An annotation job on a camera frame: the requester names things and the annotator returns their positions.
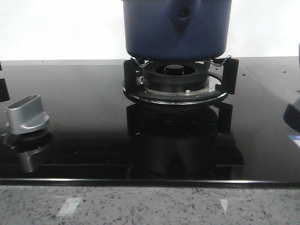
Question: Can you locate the blue energy label sticker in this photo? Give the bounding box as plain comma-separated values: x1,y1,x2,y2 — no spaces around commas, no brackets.
289,135,300,148

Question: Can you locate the silver stove control knob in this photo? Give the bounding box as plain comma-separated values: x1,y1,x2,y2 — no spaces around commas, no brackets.
6,94,50,135

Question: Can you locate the dark blue cooking pot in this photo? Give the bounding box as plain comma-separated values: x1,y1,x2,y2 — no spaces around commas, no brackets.
123,0,232,61

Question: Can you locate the right gas burner with grate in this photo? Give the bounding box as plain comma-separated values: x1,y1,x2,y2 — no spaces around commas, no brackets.
123,56,239,105

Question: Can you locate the light blue plastic bowl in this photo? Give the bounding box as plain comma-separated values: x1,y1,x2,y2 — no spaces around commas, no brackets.
298,43,300,64

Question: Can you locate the black glass gas cooktop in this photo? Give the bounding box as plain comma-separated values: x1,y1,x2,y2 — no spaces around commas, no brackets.
0,57,300,187

